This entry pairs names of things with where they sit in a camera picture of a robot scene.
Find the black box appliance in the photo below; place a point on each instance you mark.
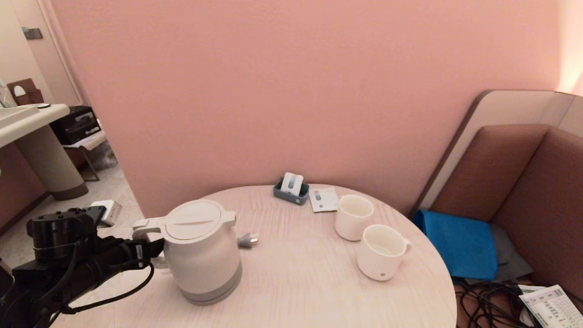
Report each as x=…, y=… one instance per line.
x=75, y=125

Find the white ribbed mug with logo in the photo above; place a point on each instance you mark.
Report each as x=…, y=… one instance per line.
x=380, y=255

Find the grey power plug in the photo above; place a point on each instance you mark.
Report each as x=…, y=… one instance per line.
x=246, y=240

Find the white tea sachet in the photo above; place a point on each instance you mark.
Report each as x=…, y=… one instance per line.
x=298, y=187

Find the printed white paper sheet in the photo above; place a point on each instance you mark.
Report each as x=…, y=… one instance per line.
x=551, y=307

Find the teal sachet holder tray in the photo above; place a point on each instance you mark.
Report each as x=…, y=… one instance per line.
x=289, y=198

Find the clear plastic bag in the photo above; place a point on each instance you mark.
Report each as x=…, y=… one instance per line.
x=104, y=157

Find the brown upholstered sofa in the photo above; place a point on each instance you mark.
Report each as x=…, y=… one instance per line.
x=524, y=182

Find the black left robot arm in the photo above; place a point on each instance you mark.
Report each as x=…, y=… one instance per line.
x=45, y=273

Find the brown tissue box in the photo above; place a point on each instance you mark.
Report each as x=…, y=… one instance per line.
x=27, y=93

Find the small beige metal-legged bench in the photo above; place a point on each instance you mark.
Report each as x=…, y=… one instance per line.
x=89, y=141

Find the white pedestal counter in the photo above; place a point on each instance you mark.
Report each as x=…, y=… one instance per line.
x=45, y=155

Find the white blue card holder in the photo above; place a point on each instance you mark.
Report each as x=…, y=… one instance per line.
x=287, y=184

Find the grey folded cloth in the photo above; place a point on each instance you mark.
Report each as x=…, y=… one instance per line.
x=510, y=259

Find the grey wall plate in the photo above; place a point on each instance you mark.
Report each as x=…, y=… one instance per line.
x=33, y=33

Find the white electric kettle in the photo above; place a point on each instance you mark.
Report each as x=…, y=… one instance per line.
x=200, y=255

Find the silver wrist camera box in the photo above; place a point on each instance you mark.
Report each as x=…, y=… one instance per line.
x=107, y=213

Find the beige headboard panel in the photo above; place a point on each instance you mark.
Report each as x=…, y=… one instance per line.
x=501, y=107

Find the plain white ribbed mug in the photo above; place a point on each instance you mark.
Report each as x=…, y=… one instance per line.
x=353, y=223

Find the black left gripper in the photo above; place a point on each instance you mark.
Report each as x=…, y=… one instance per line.
x=114, y=257

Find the grey round kettle base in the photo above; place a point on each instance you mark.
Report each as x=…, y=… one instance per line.
x=207, y=300

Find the blue folded cloth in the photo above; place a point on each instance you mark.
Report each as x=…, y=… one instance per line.
x=460, y=246

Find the flat white square packet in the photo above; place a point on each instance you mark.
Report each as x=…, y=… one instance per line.
x=323, y=200

